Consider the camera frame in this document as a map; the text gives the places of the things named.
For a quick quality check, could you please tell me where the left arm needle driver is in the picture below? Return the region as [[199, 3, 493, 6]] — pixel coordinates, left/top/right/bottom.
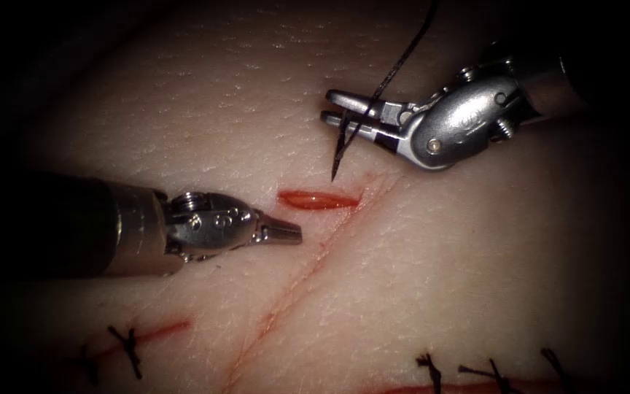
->
[[156, 190, 265, 263]]

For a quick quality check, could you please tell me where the right arm needle driver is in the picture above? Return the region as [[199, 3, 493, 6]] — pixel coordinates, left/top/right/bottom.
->
[[400, 54, 532, 171]]

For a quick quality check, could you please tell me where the right arm needle driver jaw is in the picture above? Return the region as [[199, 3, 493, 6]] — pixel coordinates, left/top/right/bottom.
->
[[320, 110, 408, 154], [325, 88, 418, 126]]

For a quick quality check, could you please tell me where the left arm needle driver jaw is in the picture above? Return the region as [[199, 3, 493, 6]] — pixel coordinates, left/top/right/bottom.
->
[[256, 209, 304, 246]]

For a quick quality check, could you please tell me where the black thread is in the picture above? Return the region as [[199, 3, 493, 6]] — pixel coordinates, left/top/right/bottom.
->
[[334, 0, 440, 165]]

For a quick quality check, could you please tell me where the curved steel needle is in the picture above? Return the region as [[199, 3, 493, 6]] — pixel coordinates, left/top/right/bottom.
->
[[330, 108, 352, 182]]

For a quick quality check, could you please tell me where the tissue pad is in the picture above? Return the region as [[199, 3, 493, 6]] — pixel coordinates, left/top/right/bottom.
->
[[0, 0, 630, 394]]

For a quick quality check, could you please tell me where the black stitching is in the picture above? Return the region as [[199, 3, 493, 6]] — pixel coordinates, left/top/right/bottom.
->
[[77, 324, 145, 384], [415, 347, 574, 394]]

